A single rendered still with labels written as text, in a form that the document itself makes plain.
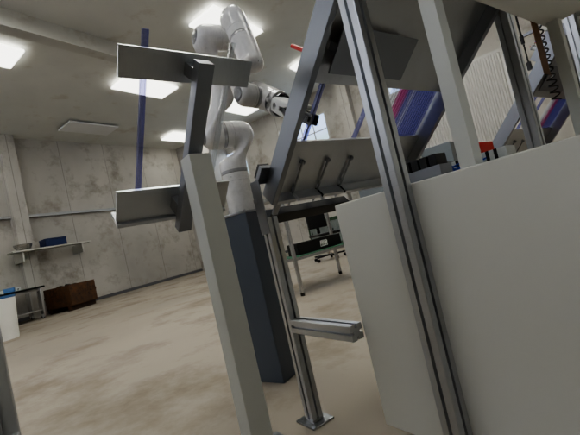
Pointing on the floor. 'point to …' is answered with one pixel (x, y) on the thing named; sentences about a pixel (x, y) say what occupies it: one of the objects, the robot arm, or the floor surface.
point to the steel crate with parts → (70, 297)
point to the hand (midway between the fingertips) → (310, 118)
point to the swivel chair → (318, 230)
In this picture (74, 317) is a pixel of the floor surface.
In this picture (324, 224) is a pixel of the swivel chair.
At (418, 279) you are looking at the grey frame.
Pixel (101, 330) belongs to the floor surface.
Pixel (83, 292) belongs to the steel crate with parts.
